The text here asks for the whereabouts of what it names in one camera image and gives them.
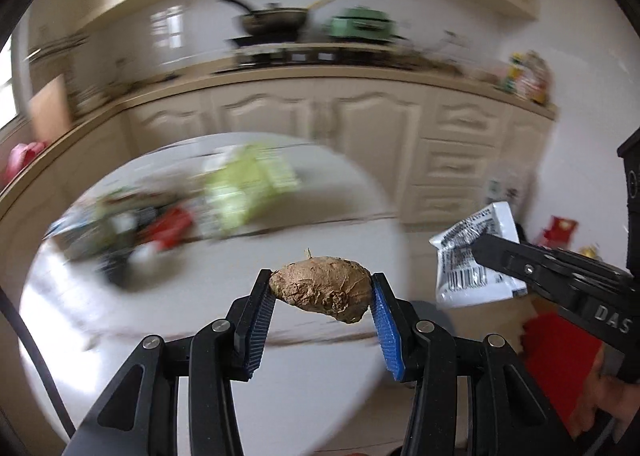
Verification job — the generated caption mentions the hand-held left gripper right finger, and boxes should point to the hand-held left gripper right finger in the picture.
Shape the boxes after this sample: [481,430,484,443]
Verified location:
[370,273,576,456]

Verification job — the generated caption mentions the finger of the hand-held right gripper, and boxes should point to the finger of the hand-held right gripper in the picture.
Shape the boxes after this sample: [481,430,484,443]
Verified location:
[470,232,628,306]

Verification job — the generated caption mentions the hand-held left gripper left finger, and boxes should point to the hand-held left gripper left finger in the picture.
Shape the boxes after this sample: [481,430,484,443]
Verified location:
[62,269,276,456]

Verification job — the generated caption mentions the white printed packet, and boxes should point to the white printed packet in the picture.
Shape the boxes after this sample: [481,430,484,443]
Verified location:
[429,201,528,309]

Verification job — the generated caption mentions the brown ginger piece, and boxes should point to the brown ginger piece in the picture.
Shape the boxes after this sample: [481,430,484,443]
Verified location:
[268,249,373,324]

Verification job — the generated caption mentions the person's right hand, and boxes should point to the person's right hand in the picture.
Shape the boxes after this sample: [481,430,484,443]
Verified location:
[570,351,640,441]

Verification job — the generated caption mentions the red gold box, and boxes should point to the red gold box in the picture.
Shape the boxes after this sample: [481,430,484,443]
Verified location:
[537,216,578,249]

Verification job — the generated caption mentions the white rice bag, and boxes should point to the white rice bag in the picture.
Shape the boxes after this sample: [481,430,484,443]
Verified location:
[482,176,531,217]

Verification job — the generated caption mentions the red floor bag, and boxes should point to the red floor bag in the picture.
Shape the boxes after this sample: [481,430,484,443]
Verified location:
[520,311,606,432]

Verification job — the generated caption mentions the pale green snack wrapper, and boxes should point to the pale green snack wrapper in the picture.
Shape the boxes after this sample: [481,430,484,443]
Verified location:
[202,143,301,239]

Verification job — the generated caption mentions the dark green wrapper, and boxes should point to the dark green wrapper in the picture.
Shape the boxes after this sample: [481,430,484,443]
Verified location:
[65,193,146,262]

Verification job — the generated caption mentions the colourful snack packets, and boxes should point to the colourful snack packets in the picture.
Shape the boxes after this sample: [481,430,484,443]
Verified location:
[500,50,551,104]

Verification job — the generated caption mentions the cream kitchen base cabinets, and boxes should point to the cream kitchen base cabinets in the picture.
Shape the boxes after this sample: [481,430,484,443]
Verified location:
[0,61,558,257]

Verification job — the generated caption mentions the black gas stove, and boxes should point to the black gas stove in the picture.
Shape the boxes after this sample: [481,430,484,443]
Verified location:
[215,36,426,73]

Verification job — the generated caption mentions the red plastic basket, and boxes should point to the red plastic basket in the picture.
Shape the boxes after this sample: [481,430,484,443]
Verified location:
[0,141,48,187]

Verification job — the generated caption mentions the green electric pot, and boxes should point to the green electric pot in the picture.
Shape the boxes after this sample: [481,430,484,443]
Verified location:
[325,6,401,43]

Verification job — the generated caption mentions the black wok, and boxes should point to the black wok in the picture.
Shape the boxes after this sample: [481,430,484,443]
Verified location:
[220,0,336,37]

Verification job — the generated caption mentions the wooden cutting board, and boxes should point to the wooden cutting board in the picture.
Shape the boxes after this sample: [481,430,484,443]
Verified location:
[29,74,73,139]

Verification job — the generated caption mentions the kitchen window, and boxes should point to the kitchen window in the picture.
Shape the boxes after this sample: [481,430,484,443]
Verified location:
[0,31,31,137]

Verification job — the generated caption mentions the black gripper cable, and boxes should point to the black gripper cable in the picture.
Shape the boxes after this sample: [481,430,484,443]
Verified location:
[0,286,76,442]

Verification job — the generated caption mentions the wall utensil rail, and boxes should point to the wall utensil rail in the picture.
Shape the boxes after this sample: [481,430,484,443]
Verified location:
[27,34,91,62]

